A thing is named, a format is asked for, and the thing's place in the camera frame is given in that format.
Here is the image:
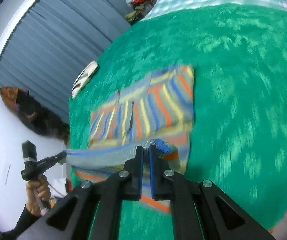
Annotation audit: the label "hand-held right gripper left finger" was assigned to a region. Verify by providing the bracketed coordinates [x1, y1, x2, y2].
[17, 145, 144, 240]

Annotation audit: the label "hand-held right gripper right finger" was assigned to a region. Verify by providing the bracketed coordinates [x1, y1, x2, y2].
[149, 145, 276, 240]

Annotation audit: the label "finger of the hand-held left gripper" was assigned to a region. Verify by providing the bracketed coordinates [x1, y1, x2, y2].
[53, 152, 67, 166]

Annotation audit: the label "striped knit shirt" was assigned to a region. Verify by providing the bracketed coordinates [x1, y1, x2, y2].
[68, 65, 195, 214]

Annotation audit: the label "person's left forearm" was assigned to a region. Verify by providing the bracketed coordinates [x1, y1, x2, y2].
[1, 204, 42, 239]

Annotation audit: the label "hanging dark clothes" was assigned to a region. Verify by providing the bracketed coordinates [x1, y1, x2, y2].
[0, 86, 70, 144]

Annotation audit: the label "person's left hand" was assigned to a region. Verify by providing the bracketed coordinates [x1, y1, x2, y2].
[25, 174, 52, 217]

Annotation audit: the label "small patterned pillow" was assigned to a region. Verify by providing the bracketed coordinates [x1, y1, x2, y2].
[72, 60, 99, 98]

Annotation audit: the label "green bedspread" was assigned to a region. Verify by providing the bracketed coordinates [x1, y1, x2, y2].
[68, 1, 287, 240]

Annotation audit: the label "blue-grey curtain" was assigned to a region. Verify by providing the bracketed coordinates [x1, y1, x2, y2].
[0, 0, 131, 117]

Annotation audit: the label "olive cloth pile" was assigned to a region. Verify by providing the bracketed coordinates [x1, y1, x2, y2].
[124, 9, 144, 26]

